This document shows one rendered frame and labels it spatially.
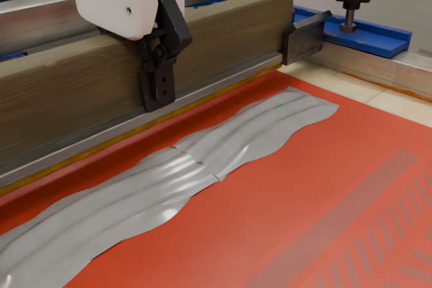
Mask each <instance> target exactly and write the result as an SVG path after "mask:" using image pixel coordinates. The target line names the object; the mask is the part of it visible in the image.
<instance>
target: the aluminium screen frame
mask: <svg viewBox="0 0 432 288"><path fill-rule="evenodd" d="M301 60H304V61H306V62H310V63H312V64H315V65H318V66H321V67H324V68H327V69H331V70H333V71H337V72H339V73H342V74H345V75H348V76H351V77H354V78H358V79H360V80H364V81H366V82H369V83H372V84H375V85H378V86H381V87H385V88H387V89H391V90H393V91H396V92H399V93H402V94H405V95H408V96H412V97H414V98H418V99H420V100H423V101H426V102H429V103H432V58H430V57H425V56H422V55H418V54H415V53H410V52H407V51H403V50H402V51H400V52H399V53H397V54H395V55H394V56H392V57H390V58H387V57H383V56H380V55H376V54H373V53H369V52H366V51H362V50H359V49H355V48H351V47H348V46H344V45H341V44H337V43H334V42H330V41H327V40H323V42H322V47H321V50H320V51H318V52H316V53H313V54H312V55H309V56H308V57H305V58H303V59H301Z"/></svg>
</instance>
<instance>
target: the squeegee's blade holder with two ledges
mask: <svg viewBox="0 0 432 288"><path fill-rule="evenodd" d="M282 57H283V55H282V53H279V52H276V51H274V52H271V53H268V54H267V55H264V56H262V57H259V58H256V59H255V60H252V61H250V62H247V63H245V64H243V65H240V66H238V67H235V68H233V69H231V70H228V71H225V72H223V73H221V74H219V75H216V76H213V77H211V78H209V79H207V80H204V81H202V82H199V83H197V84H195V85H192V86H190V87H187V88H185V89H182V90H180V91H178V92H176V93H175V102H174V103H171V104H169V105H167V106H165V107H162V108H160V109H158V110H156V111H153V112H147V111H145V110H144V108H143V106H142V107H139V108H137V109H135V110H133V111H130V112H127V113H125V114H123V115H121V116H118V117H116V118H113V119H111V120H109V121H106V122H103V123H101V124H99V125H96V126H94V127H91V128H90V129H87V130H84V131H82V132H79V133H78V134H75V135H73V136H70V137H68V138H66V139H63V140H60V141H58V142H56V143H53V144H51V145H48V146H47V147H44V148H41V149H39V150H36V151H35V152H32V153H30V154H27V155H25V156H23V157H20V158H17V159H15V160H13V161H11V162H8V163H5V164H3V165H1V166H0V189H1V188H4V187H6V186H8V185H10V184H12V183H14V182H17V181H19V180H21V179H24V178H25V177H28V176H30V175H32V174H34V173H37V172H39V171H41V170H44V169H45V168H48V167H50V166H52V165H55V164H57V163H59V162H61V161H63V160H65V159H68V158H70V157H72V156H75V155H77V154H79V153H81V152H83V151H85V150H88V149H90V148H92V147H95V146H97V145H99V144H101V143H103V142H105V141H108V140H110V139H112V138H115V137H117V136H119V135H121V134H123V133H125V132H128V131H130V130H132V129H135V128H136V127H139V126H141V125H143V124H146V123H148V122H150V121H152V120H155V119H156V118H159V117H161V116H163V115H166V114H168V113H171V112H172V111H174V110H176V109H179V108H181V107H184V106H186V105H188V104H190V103H192V102H194V101H197V100H199V99H201V98H204V97H205V96H208V95H210V94H212V93H214V92H217V91H219V90H221V89H224V88H225V87H228V86H230V85H232V84H235V83H237V82H239V81H241V80H243V79H245V78H248V77H250V76H252V75H255V74H257V73H259V72H261V71H263V70H265V69H268V68H270V67H272V66H275V65H277V64H279V63H281V62H282Z"/></svg>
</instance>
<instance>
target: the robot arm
mask: <svg viewBox="0 0 432 288"><path fill-rule="evenodd" d="M75 1H76V6H77V10H78V12H79V14H80V15H81V16H82V17H83V18H84V19H85V20H87V21H89V22H90V23H93V24H95V26H96V27H97V28H98V29H99V31H100V33H101V35H103V34H106V33H110V32H113V33H115V34H117V35H119V36H121V37H124V38H126V39H129V40H132V41H136V44H137V47H138V51H139V55H140V59H141V63H142V66H143V69H142V70H139V80H140V85H141V94H142V99H143V108H144V110H145V111H147V112H148V113H151V112H153V111H156V110H158V109H160V108H162V107H165V106H167V105H169V104H172V103H174V102H175V100H176V93H175V85H174V72H173V64H175V63H176V61H177V56H178V55H179V54H180V52H181V50H183V49H185V48H186V47H187V46H188V45H190V44H191V43H192V41H193V37H192V34H191V32H190V30H189V28H188V26H187V24H186V21H185V19H184V15H185V0H75ZM154 23H157V28H154V29H153V25H154ZM156 37H159V40H160V44H158V45H157V46H156V47H155V49H154V51H153V52H152V51H151V48H150V43H149V40H150V39H154V38H156Z"/></svg>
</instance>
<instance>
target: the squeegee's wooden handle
mask: <svg viewBox="0 0 432 288"><path fill-rule="evenodd" d="M292 15H293V0H226V1H222V2H219V3H215V4H211V5H208V6H204V7H200V8H196V9H193V10H189V11H186V12H184V19H185V21H186V24H187V26H188V28H189V30H190V32H191V34H192V37H193V41H192V43H191V44H190V45H188V46H187V47H186V48H185V49H183V50H181V52H180V54H179V55H178V56H177V61H176V63H175V64H173V72H174V85H175V93H176V92H178V91H180V90H182V89H185V88H187V87H190V86H192V85H195V84H197V83H199V82H202V81H204V80H207V79H209V78H211V77H214V76H216V75H219V74H221V73H223V72H225V71H228V70H231V69H233V68H235V67H238V66H240V65H243V64H245V63H247V62H250V61H252V60H255V59H257V58H259V57H262V56H264V55H267V54H268V53H271V52H274V51H276V52H279V53H282V54H283V45H284V31H285V30H286V29H287V28H288V27H290V25H291V23H292ZM142 69H143V66H142V63H141V59H140V54H139V51H138V47H137V44H136V41H135V40H129V39H126V38H124V37H121V36H119V35H117V34H115V33H113V32H110V33H106V34H103V35H99V36H96V37H91V38H88V39H84V40H80V41H77V42H73V43H70V44H66V45H63V46H59V47H56V48H51V49H47V50H45V51H40V52H38V53H33V54H31V55H27V56H23V57H19V58H15V59H12V60H8V61H5V62H1V63H0V166H1V165H3V164H5V163H8V162H11V161H13V160H15V159H17V158H20V157H23V156H25V155H27V154H30V153H32V152H35V151H36V150H39V149H42V148H44V147H47V146H48V145H51V144H53V143H56V142H58V141H60V140H63V139H66V138H68V137H70V136H73V135H75V134H78V133H79V132H82V131H85V130H87V129H90V128H91V127H94V126H96V125H99V124H101V123H103V122H106V121H109V120H111V119H113V118H116V117H118V116H121V115H123V114H125V113H128V112H130V111H133V110H135V109H137V108H139V107H142V106H143V99H142V94H141V85H140V76H139V70H142Z"/></svg>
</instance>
